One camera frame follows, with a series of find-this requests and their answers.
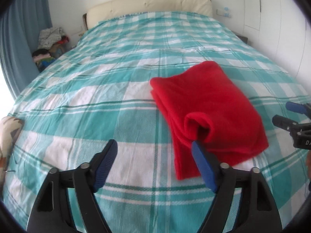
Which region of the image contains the red knit sweater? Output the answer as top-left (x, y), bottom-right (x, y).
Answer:
top-left (150, 61), bottom-right (269, 180)

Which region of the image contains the pile of clothes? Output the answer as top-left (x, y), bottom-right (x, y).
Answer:
top-left (32, 27), bottom-right (69, 72)

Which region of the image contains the white wardrobe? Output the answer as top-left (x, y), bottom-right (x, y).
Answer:
top-left (244, 0), bottom-right (310, 87)

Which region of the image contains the patterned cream cushion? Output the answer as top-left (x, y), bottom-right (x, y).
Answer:
top-left (0, 116), bottom-right (24, 190)

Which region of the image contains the teal white plaid bedspread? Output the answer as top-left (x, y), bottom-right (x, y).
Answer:
top-left (3, 12), bottom-right (310, 232)

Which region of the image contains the blue window curtain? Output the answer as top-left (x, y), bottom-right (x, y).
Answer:
top-left (1, 0), bottom-right (52, 99)

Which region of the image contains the cream padded headboard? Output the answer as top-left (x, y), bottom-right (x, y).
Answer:
top-left (82, 0), bottom-right (213, 30)

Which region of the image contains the wall socket plate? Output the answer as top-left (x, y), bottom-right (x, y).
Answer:
top-left (216, 7), bottom-right (232, 18)

